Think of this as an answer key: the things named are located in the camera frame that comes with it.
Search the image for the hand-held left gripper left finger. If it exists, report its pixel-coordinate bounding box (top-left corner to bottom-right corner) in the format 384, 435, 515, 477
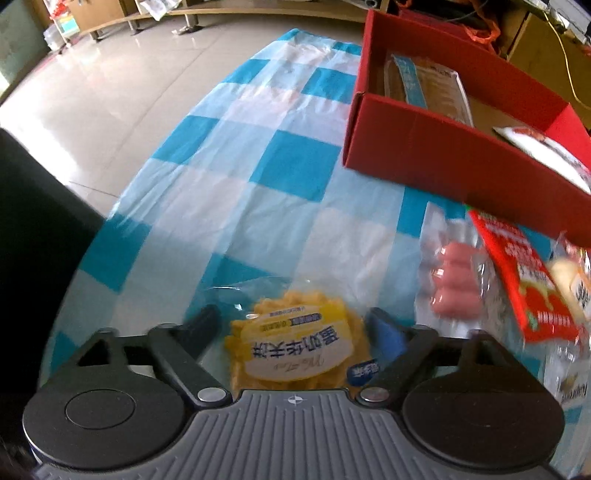
69, 305, 234, 409

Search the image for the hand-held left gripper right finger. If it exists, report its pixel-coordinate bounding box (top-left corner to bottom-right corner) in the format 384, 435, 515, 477
360, 307, 514, 405

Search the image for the yellow twisted snack packet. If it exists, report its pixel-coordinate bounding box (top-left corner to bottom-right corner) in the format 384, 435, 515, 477
198, 277, 384, 398

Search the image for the red cardboard box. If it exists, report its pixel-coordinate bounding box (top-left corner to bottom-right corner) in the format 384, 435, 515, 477
342, 9, 591, 237

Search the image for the clear pink sausage packet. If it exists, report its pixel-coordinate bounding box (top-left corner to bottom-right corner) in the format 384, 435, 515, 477
413, 203, 522, 343

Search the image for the blue checked tablecloth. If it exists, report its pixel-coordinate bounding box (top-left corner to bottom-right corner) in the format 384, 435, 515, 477
39, 28, 591, 480

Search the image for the red snack packet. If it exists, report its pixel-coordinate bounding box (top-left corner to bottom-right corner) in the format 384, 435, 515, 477
466, 208, 583, 344

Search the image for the black furniture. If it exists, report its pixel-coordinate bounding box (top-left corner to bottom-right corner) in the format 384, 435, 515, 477
0, 127, 107, 416

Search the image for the white cake packet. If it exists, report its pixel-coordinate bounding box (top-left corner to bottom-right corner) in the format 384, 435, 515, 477
540, 323, 591, 411

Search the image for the white packet with red print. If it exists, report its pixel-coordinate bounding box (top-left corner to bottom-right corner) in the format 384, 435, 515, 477
492, 126, 591, 195

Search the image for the blue and brown biscuit packet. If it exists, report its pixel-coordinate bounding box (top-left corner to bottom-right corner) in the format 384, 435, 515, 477
383, 53, 476, 127

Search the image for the wooden cabinet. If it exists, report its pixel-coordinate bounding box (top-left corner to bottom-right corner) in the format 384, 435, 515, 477
505, 9, 591, 125

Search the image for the low wooden shelf unit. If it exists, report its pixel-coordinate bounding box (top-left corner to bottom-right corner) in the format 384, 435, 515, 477
74, 0, 370, 43

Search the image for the white plastic container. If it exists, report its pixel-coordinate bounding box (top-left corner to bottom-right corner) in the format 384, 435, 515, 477
44, 9, 80, 48

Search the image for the yellow cable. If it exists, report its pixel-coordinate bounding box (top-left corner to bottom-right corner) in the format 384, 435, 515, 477
542, 9, 591, 112

